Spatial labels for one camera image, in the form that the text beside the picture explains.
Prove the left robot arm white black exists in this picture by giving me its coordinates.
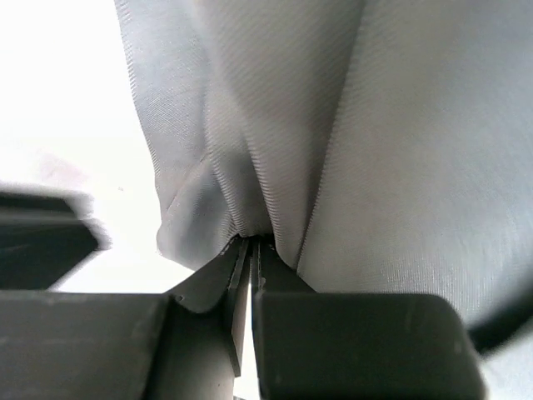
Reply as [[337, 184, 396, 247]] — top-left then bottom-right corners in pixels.
[[1, 185, 111, 290]]

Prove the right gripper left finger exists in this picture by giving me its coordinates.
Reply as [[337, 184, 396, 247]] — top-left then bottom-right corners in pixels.
[[1, 239, 249, 399]]

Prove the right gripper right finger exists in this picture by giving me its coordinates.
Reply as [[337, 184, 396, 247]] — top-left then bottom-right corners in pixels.
[[251, 241, 486, 399]]

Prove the grey pleated skirt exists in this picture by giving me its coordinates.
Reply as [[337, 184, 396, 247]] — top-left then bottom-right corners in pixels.
[[116, 1, 532, 326]]

